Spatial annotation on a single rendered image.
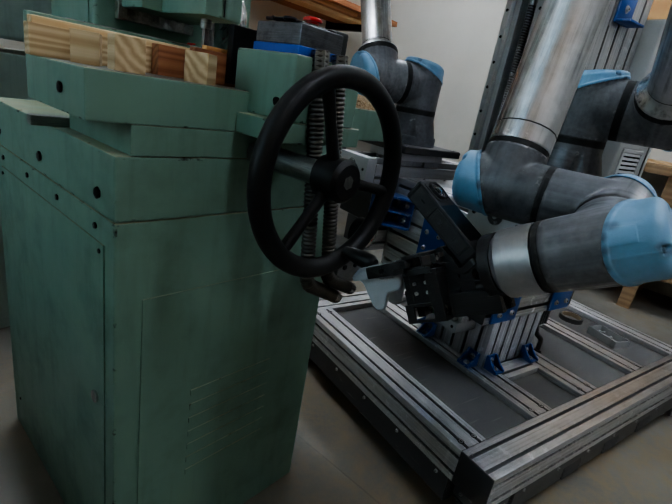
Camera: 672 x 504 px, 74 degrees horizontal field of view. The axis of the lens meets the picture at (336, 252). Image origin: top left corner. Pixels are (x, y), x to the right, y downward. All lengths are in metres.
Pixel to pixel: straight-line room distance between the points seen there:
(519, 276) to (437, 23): 4.05
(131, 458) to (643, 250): 0.78
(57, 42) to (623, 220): 0.71
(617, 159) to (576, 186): 0.93
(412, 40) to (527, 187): 4.03
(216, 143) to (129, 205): 0.15
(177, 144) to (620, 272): 0.54
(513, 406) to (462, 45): 3.41
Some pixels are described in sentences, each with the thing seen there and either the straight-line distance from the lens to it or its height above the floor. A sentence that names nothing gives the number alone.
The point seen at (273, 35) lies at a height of 0.98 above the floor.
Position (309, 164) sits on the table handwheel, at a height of 0.82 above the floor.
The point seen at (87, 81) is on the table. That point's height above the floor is 0.88.
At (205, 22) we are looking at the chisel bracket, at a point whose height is 0.99.
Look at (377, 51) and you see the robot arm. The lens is 1.32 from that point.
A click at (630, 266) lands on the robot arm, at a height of 0.82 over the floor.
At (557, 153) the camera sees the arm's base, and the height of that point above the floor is 0.88.
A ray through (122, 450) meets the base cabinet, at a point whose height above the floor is 0.32.
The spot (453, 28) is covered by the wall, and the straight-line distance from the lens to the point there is 4.36.
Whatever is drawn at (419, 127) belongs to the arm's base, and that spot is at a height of 0.87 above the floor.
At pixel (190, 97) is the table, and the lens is 0.67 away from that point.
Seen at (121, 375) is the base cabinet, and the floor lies 0.47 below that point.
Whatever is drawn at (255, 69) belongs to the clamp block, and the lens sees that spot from 0.72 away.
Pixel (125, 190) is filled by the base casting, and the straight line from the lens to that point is 0.65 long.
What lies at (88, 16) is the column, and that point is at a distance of 1.01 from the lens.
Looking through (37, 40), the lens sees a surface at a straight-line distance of 0.76.
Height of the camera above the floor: 0.92
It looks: 19 degrees down
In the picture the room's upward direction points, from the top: 10 degrees clockwise
